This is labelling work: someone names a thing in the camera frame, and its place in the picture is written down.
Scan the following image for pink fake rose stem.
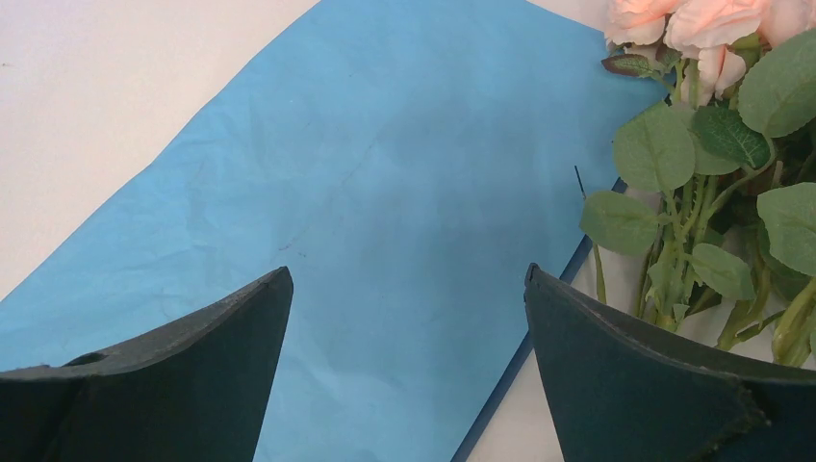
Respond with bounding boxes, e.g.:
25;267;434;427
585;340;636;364
580;1;815;328
697;30;815;367

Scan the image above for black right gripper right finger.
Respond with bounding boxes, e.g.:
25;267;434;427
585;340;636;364
524;265;815;461

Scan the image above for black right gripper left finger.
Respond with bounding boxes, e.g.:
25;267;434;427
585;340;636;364
1;267;293;462

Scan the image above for blue wrapping paper sheet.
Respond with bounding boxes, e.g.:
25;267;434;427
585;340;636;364
1;1;664;461

